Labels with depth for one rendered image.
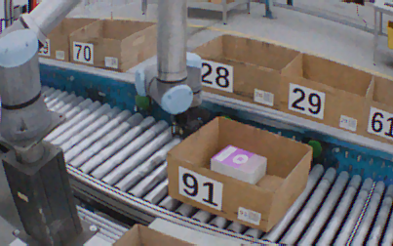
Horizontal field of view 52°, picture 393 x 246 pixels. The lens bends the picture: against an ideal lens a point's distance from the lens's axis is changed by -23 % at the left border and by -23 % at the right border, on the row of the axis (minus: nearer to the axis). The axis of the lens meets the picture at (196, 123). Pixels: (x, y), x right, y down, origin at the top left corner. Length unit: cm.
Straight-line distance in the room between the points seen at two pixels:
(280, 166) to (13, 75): 103
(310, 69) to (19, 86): 135
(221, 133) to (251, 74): 26
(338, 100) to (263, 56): 55
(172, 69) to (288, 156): 53
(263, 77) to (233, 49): 40
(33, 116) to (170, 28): 47
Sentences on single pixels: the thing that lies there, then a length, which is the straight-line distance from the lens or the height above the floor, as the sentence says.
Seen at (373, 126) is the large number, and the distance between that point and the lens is 179.
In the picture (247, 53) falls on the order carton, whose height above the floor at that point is 97.
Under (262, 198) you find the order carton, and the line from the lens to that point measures 145.
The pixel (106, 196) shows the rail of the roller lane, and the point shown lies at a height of 72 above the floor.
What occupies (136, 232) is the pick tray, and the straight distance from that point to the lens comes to 142.
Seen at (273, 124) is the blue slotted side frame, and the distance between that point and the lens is 188.
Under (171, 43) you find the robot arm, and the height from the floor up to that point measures 129.
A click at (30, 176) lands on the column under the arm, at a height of 107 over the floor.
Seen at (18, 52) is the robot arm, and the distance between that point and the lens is 117.
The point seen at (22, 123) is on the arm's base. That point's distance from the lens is 124.
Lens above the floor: 176
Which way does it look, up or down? 29 degrees down
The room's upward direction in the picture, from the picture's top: 1 degrees counter-clockwise
